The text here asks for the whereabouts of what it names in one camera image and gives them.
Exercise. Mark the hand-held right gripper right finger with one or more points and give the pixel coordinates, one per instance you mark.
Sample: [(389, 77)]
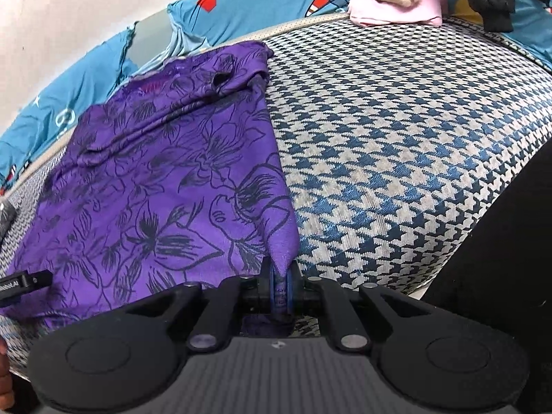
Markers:
[(292, 287)]

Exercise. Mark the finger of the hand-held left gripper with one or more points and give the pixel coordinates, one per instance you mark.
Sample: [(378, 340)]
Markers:
[(26, 283)]

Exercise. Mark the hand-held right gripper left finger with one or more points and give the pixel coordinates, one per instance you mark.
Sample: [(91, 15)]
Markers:
[(271, 284)]

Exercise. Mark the purple floral garment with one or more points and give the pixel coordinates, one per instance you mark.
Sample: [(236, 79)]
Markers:
[(151, 181)]

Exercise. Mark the person's left hand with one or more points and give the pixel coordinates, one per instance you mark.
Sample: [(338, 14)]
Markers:
[(3, 375)]

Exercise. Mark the houndstooth bed cover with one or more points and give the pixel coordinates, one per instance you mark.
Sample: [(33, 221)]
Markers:
[(388, 138)]

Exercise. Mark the blue cartoon print bedcover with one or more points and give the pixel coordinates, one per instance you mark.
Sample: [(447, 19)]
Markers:
[(86, 77)]

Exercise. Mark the pink garment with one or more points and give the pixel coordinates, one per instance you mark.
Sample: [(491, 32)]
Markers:
[(388, 14)]

